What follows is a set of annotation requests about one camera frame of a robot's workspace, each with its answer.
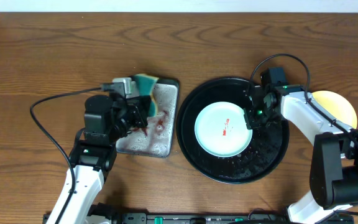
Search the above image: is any green yellow sponge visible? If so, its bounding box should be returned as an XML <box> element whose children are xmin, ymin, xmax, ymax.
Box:
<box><xmin>132</xmin><ymin>73</ymin><xmax>158</xmax><ymax>117</ymax></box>

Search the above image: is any mint green plate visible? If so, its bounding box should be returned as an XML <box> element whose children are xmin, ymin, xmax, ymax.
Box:
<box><xmin>195</xmin><ymin>101</ymin><xmax>252</xmax><ymax>157</ymax></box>

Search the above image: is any yellow plate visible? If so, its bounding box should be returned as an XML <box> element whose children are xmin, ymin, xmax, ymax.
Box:
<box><xmin>312</xmin><ymin>90</ymin><xmax>357</xmax><ymax>129</ymax></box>

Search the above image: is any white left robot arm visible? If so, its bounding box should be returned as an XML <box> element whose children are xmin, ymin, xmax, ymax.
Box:
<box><xmin>46</xmin><ymin>94</ymin><xmax>151</xmax><ymax>223</ymax></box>

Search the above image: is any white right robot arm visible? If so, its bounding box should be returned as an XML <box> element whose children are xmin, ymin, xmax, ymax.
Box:
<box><xmin>244</xmin><ymin>84</ymin><xmax>358</xmax><ymax>223</ymax></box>

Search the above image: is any black rectangular soapy water tray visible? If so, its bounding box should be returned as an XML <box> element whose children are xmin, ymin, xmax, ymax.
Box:
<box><xmin>116</xmin><ymin>78</ymin><xmax>179</xmax><ymax>157</ymax></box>

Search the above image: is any round black tray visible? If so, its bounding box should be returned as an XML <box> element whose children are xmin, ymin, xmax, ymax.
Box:
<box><xmin>177</xmin><ymin>77</ymin><xmax>290</xmax><ymax>184</ymax></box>

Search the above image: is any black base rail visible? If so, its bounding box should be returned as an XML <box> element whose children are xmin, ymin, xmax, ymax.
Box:
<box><xmin>42</xmin><ymin>203</ymin><xmax>354</xmax><ymax>224</ymax></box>

